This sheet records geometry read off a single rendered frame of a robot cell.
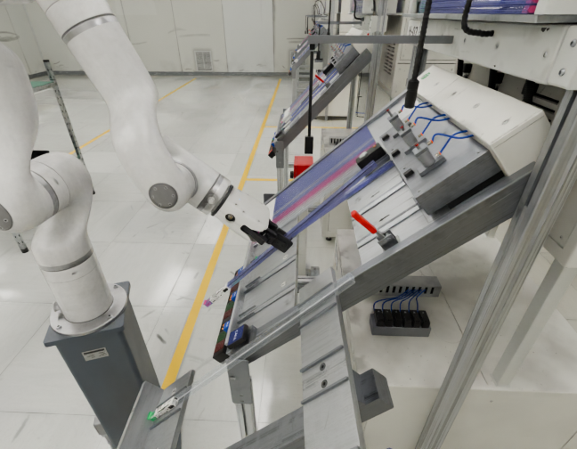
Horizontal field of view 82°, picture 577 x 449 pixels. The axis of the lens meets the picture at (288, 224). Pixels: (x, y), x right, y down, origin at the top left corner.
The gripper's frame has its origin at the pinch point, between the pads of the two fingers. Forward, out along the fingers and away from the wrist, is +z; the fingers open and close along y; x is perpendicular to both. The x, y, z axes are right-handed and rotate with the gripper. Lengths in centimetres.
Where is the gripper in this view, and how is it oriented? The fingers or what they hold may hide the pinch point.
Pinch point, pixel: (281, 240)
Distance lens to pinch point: 72.0
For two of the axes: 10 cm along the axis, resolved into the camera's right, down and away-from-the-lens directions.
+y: -0.1, -4.7, 8.8
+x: -6.2, 6.9, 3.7
